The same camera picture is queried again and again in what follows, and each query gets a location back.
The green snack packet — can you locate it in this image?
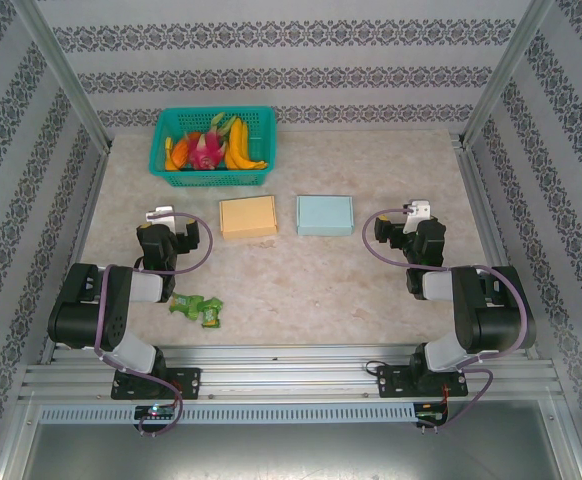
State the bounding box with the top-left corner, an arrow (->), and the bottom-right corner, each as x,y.
200,297 -> 224,330
169,291 -> 207,321

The light blue paper box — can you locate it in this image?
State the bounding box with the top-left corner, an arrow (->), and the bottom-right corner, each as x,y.
295,194 -> 355,238

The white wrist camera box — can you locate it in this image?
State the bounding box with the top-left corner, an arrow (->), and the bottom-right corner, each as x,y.
144,205 -> 176,234
402,199 -> 432,235

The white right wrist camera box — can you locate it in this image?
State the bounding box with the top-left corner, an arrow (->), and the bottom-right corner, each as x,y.
402,199 -> 432,235

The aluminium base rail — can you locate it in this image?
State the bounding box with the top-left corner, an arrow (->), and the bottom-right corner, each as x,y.
18,343 -> 558,402

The teal plastic basket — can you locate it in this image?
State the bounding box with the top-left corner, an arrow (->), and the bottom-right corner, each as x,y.
149,106 -> 278,189

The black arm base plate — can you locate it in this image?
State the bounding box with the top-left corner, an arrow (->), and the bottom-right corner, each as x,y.
376,364 -> 470,400
110,367 -> 203,401

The aluminium side rail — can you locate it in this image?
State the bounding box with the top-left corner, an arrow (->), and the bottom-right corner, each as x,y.
456,144 -> 540,360
39,149 -> 112,365

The pink dragon fruit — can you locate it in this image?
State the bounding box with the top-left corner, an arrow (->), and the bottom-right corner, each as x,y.
185,112 -> 237,172

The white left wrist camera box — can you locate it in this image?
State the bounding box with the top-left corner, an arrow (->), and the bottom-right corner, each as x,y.
144,205 -> 176,234

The aluminium frame post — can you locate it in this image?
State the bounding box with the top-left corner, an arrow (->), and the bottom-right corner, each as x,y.
459,0 -> 557,149
8,0 -> 114,154

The purple cable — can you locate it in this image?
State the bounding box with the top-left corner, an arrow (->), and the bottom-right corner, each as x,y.
361,207 -> 531,432
93,212 -> 217,437

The slotted grey cable duct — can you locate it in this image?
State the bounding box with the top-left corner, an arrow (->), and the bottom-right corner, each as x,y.
38,402 -> 417,425

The yellow paper box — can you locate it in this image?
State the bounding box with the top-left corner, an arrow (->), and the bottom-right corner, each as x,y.
219,194 -> 279,242

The grey metal sheet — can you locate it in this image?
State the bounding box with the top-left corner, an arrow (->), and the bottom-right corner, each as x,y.
20,422 -> 580,480

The orange fruit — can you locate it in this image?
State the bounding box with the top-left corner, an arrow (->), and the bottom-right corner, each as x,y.
164,139 -> 192,172

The small circuit board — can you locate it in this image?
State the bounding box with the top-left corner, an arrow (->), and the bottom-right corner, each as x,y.
134,403 -> 178,420
415,401 -> 450,427

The yellow banana bunch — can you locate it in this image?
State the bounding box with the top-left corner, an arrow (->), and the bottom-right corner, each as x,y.
223,117 -> 270,172

